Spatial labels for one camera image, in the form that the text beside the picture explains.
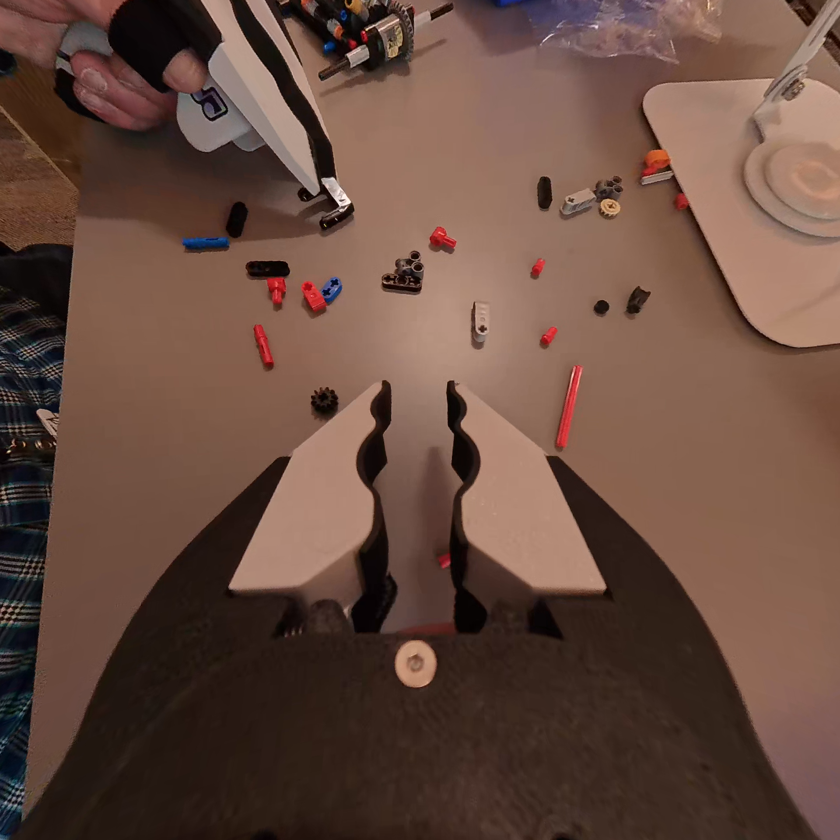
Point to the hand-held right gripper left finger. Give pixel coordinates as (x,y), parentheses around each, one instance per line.
(302,525)

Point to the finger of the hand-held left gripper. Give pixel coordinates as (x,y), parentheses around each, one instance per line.
(262,98)
(303,98)

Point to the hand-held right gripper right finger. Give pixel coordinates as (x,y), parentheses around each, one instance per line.
(531,525)

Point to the lego car chassis assembly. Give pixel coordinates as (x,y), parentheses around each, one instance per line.
(374,33)

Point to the black lego frame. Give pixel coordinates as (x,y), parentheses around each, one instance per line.
(338,197)

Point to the thin red lego axle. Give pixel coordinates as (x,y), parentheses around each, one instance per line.
(569,407)

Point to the small black lego gear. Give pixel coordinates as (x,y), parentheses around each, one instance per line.
(323,399)

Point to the long red lego piece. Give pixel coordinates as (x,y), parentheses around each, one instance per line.
(264,346)

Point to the small blue lego connector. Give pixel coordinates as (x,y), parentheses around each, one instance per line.
(332,290)

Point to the red lego connector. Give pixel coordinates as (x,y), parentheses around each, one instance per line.
(443,239)

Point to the short black lego beam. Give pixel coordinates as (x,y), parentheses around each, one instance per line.
(544,192)
(401,281)

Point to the small red lego bush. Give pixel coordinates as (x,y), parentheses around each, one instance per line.
(538,267)

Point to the tan lego gear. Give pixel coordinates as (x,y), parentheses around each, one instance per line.
(610,208)

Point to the orange lego connector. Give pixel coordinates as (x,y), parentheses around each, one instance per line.
(656,158)

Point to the person's left hand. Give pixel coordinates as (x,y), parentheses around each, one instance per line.
(124,98)

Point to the clear plastic bag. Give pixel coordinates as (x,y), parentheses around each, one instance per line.
(610,29)

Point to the white book stand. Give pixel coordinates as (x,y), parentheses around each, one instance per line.
(754,249)

